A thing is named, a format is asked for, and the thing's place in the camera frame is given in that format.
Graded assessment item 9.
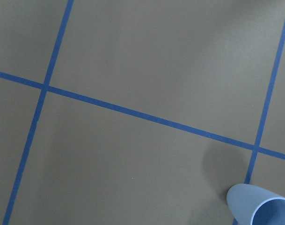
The blue plastic cup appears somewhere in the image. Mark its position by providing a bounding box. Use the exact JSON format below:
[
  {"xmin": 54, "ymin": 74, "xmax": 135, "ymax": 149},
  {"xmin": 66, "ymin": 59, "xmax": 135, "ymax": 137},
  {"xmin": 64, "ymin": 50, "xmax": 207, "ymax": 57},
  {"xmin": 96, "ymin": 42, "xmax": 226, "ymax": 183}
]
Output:
[{"xmin": 227, "ymin": 184, "xmax": 285, "ymax": 225}]

